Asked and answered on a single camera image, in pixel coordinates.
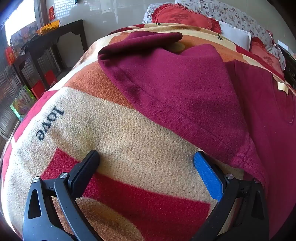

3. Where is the floral bed cover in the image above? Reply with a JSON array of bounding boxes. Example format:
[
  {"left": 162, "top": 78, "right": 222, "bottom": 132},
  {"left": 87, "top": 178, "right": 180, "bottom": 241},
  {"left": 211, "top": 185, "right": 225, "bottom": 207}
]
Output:
[{"left": 142, "top": 0, "right": 284, "bottom": 70}]

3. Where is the large red ruffled pillow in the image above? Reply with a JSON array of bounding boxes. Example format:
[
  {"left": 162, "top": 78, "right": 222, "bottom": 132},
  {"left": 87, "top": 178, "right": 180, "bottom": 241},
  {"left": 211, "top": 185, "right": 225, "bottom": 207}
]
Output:
[{"left": 151, "top": 3, "right": 221, "bottom": 33}]

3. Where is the maroon sweater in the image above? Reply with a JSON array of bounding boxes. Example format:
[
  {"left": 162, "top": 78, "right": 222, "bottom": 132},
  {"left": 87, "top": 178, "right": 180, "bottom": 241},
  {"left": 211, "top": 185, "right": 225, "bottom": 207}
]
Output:
[{"left": 97, "top": 32, "right": 296, "bottom": 234}]

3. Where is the dark wooden table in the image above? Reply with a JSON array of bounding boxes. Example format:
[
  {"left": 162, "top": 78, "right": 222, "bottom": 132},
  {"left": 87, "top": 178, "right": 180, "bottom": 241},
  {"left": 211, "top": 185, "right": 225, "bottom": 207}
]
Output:
[{"left": 13, "top": 20, "right": 87, "bottom": 91}]

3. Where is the small red ruffled pillow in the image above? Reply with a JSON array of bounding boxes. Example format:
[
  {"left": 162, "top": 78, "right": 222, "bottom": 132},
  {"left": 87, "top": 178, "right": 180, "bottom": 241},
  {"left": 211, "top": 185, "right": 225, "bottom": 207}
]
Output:
[{"left": 250, "top": 37, "right": 286, "bottom": 70}]

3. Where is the yellow plastic basket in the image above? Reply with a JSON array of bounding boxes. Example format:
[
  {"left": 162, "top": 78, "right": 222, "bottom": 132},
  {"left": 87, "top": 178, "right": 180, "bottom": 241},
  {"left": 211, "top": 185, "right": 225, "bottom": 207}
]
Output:
[{"left": 36, "top": 20, "right": 62, "bottom": 35}]

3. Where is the colourful gift bag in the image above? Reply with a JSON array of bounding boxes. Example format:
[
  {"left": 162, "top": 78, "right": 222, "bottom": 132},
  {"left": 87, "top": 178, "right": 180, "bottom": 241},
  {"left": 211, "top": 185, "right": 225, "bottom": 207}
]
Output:
[{"left": 10, "top": 85, "right": 36, "bottom": 121}]

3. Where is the printed fleece blanket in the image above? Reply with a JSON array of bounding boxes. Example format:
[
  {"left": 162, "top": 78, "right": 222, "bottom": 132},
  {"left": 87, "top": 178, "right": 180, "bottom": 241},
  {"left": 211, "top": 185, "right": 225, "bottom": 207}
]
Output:
[{"left": 0, "top": 22, "right": 287, "bottom": 241}]

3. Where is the dark carved headboard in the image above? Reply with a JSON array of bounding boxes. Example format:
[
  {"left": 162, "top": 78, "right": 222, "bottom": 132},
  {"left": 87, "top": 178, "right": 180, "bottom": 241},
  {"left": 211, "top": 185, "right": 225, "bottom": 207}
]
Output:
[{"left": 277, "top": 45, "right": 296, "bottom": 88}]

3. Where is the dark cloth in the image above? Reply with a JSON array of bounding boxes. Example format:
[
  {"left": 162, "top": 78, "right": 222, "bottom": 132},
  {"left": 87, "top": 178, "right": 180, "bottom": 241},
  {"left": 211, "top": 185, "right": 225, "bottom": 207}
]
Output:
[{"left": 20, "top": 35, "right": 47, "bottom": 55}]

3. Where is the white pillow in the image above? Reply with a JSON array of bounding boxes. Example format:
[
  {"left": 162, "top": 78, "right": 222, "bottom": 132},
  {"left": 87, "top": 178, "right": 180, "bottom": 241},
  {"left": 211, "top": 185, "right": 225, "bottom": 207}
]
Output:
[{"left": 217, "top": 21, "right": 251, "bottom": 50}]

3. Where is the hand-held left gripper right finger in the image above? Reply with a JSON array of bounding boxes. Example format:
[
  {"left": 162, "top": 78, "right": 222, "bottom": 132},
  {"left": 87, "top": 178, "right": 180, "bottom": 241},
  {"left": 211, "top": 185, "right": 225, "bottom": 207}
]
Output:
[{"left": 191, "top": 151, "right": 270, "bottom": 241}]

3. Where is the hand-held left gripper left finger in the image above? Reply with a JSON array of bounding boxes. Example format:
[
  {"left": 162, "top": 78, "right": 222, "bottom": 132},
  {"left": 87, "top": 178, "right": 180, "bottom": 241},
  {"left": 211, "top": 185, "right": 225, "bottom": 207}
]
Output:
[{"left": 22, "top": 150, "right": 103, "bottom": 241}]

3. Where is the red paper bag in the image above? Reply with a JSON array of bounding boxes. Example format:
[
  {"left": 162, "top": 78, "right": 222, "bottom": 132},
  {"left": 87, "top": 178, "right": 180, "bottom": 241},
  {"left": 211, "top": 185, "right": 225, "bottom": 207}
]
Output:
[{"left": 6, "top": 46, "right": 15, "bottom": 65}]

